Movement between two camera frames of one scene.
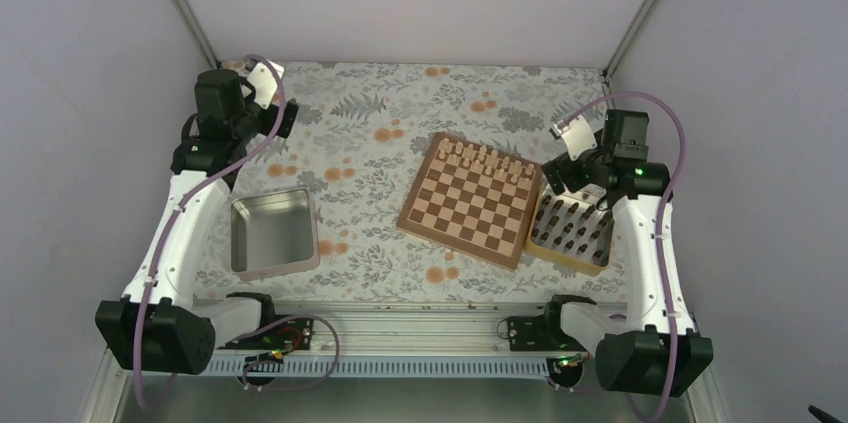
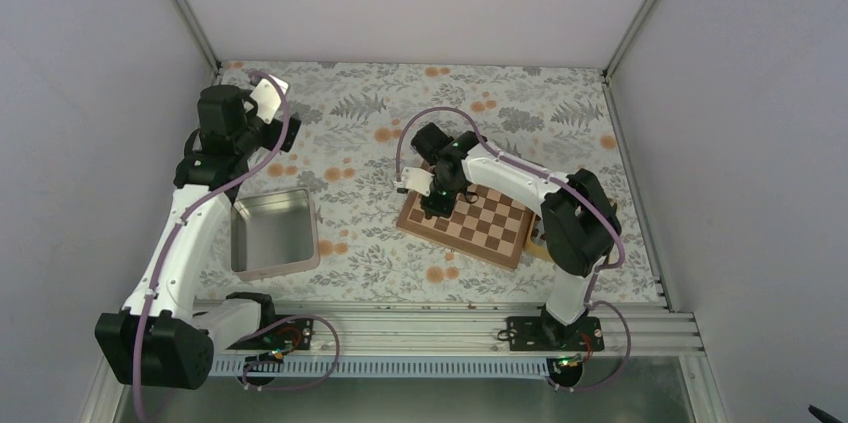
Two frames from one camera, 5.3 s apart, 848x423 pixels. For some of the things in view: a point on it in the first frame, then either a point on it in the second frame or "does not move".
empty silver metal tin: [273, 233] does not move
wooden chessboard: [473, 197] does not move
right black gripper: [572, 181] → [443, 210]
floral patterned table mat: [354, 141] does not move
